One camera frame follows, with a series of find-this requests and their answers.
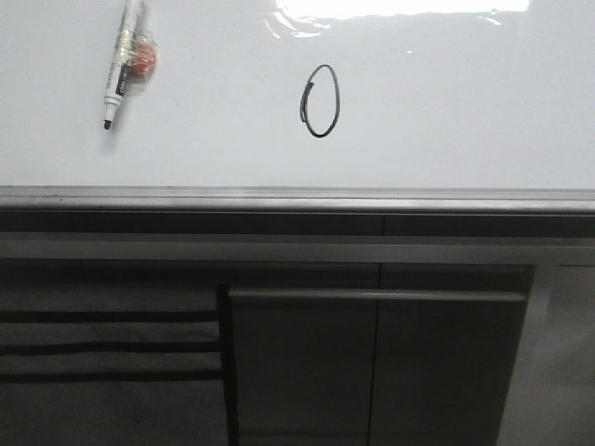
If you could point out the grey fabric organizer black stripes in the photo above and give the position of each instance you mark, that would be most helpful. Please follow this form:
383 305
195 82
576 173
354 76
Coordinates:
110 364

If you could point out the white black whiteboard marker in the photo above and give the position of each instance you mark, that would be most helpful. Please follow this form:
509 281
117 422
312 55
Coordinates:
134 58

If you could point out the white whiteboard with metal frame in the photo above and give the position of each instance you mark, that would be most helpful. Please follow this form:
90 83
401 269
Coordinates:
446 106

